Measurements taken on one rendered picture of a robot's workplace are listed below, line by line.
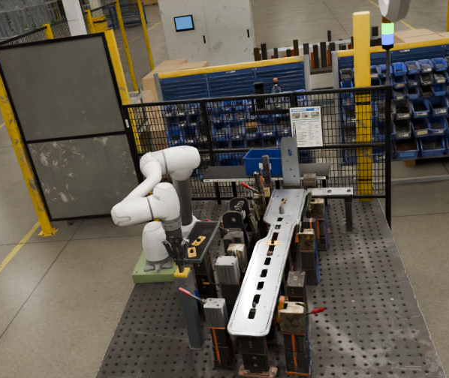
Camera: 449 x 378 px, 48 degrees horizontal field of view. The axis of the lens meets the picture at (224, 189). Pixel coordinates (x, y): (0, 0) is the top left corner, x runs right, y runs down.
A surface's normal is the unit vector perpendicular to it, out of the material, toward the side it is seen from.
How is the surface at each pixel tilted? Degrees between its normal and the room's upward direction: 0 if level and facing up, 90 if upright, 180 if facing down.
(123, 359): 0
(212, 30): 90
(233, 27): 90
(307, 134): 90
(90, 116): 92
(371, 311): 0
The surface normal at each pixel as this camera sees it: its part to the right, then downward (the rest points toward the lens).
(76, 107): -0.11, 0.47
